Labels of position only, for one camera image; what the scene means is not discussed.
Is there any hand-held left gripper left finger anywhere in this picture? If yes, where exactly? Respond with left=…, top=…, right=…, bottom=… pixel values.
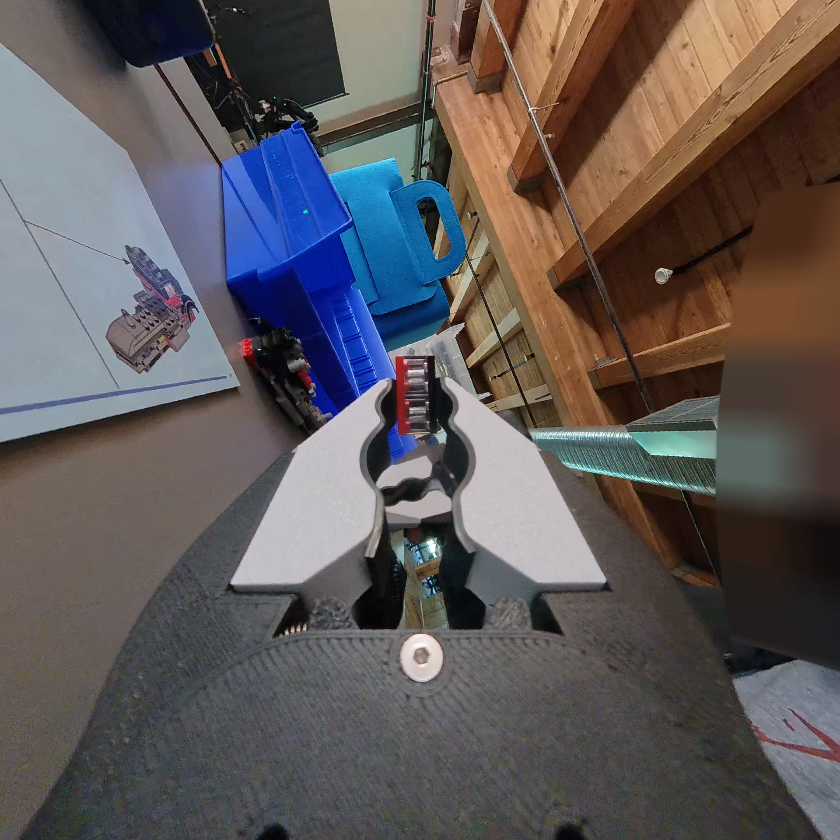
left=230, top=378, right=403, bottom=629

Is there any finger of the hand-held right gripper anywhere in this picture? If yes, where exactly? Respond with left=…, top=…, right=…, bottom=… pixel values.
left=379, top=458, right=441, bottom=491
left=386, top=492, right=455, bottom=528

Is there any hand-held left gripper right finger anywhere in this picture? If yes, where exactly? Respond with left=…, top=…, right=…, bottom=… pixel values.
left=438, top=378, right=609, bottom=629

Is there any red black toy brick assembly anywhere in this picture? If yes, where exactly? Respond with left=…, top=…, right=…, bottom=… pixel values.
left=395, top=354, right=439, bottom=435

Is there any grey desk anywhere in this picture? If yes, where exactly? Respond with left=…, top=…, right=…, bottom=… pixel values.
left=0, top=0, right=395, bottom=840

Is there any clear plastic organizer box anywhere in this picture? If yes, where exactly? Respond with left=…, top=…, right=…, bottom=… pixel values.
left=423, top=325, right=475, bottom=395

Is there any blue plastic bin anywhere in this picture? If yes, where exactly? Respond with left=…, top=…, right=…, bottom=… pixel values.
left=262, top=262, right=424, bottom=463
left=220, top=120, right=355, bottom=309

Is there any grey toy brick car model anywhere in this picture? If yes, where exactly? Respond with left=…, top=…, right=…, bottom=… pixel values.
left=239, top=318, right=329, bottom=434

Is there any blue felt bag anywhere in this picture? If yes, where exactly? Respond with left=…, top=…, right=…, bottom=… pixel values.
left=328, top=157, right=468, bottom=336

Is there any metal threaded rod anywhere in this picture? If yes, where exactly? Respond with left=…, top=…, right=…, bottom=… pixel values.
left=482, top=0, right=723, bottom=585

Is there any black ceiling pipe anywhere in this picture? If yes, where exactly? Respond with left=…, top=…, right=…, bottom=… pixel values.
left=669, top=226, right=756, bottom=277

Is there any toy brick instruction booklet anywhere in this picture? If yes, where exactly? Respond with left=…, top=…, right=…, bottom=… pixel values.
left=0, top=42, right=242, bottom=444

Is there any black screen panel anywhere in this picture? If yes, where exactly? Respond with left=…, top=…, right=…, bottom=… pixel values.
left=197, top=0, right=345, bottom=102

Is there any black case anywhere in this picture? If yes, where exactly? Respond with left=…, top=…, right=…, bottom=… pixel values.
left=79, top=0, right=217, bottom=68

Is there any silver ventilation duct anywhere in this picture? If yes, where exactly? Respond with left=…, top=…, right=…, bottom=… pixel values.
left=528, top=394, right=723, bottom=496

